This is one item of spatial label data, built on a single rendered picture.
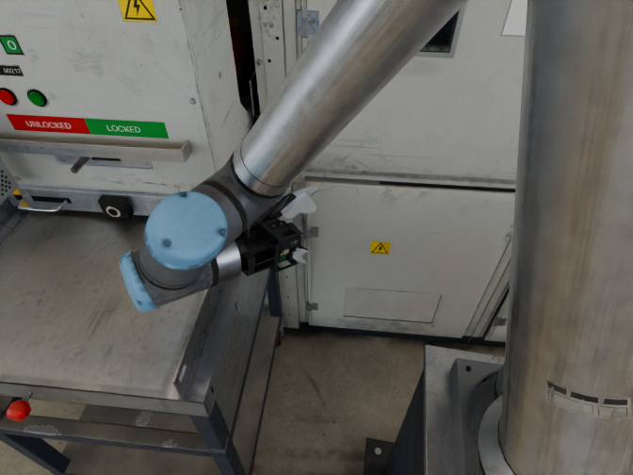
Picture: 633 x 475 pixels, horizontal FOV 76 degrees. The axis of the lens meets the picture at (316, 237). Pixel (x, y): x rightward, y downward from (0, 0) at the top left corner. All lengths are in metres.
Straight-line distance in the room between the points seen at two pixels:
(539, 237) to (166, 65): 0.67
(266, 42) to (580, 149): 0.86
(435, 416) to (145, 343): 0.54
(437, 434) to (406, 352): 0.96
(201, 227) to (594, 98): 0.42
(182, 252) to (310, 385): 1.22
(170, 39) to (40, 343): 0.58
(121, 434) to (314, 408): 0.74
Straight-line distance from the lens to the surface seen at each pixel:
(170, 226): 0.50
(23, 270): 1.05
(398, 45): 0.39
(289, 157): 0.49
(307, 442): 1.57
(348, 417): 1.61
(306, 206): 0.74
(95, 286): 0.94
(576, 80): 0.20
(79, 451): 1.56
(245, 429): 1.42
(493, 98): 1.06
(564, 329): 0.28
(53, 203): 1.12
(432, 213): 1.23
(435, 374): 0.86
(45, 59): 0.91
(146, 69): 0.81
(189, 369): 0.73
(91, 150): 0.92
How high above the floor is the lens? 1.50
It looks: 45 degrees down
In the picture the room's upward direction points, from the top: straight up
